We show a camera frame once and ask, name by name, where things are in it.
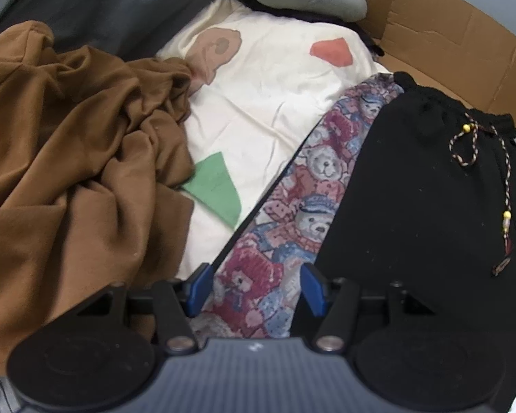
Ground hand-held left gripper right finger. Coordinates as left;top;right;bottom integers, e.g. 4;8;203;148
301;263;435;352

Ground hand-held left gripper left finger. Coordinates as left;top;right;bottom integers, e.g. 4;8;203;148
75;264;216;352

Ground black teddy bear print pants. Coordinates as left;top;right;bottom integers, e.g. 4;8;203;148
189;71;516;401

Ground brown garment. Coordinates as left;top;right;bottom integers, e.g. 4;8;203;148
0;21;197;377

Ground cream bear print bed sheet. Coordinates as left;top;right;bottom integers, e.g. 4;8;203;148
155;0;392;287

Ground dark grey duvet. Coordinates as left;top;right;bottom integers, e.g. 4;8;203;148
0;0;228;59

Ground brown cardboard box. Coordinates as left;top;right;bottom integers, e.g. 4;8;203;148
301;0;516;117

